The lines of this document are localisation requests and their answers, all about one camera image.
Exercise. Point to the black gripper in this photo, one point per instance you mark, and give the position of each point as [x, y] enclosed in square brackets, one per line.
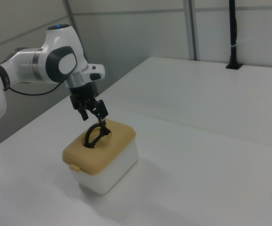
[83, 93]

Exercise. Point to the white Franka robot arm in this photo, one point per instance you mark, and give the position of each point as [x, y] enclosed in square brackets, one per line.
[65, 61]

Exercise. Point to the white plastic tool case box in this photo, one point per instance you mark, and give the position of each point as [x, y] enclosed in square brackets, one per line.
[107, 181]

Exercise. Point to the black pole stand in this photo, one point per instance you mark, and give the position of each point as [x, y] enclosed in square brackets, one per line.
[233, 35]

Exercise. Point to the grey partition post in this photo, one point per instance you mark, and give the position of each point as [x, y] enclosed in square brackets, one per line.
[193, 28]

